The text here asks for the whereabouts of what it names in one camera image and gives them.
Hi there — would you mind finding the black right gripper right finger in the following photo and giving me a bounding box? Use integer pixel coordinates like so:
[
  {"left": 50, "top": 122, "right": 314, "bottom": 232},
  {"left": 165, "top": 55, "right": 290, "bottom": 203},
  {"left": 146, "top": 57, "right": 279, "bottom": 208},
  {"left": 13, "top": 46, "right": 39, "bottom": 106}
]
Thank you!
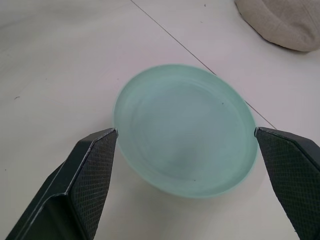
[{"left": 253, "top": 126, "right": 320, "bottom": 240}]

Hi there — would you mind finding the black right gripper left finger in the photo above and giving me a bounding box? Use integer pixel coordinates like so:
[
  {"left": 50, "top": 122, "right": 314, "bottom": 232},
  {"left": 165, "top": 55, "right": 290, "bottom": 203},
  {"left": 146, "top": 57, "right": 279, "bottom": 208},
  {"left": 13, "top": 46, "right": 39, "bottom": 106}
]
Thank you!
[{"left": 4, "top": 127, "right": 119, "bottom": 240}]

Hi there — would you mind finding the light green round plate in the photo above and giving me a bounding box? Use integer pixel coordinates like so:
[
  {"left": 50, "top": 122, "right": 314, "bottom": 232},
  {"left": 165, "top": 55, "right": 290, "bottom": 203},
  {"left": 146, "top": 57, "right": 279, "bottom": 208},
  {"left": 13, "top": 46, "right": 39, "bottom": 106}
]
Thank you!
[{"left": 113, "top": 64, "right": 259, "bottom": 199}]

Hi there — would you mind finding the beige cloth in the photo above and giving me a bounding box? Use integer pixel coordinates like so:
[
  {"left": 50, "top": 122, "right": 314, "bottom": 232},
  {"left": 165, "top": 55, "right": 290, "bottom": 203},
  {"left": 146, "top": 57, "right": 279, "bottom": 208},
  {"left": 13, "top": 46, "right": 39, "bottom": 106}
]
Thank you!
[{"left": 234, "top": 0, "right": 320, "bottom": 53}]

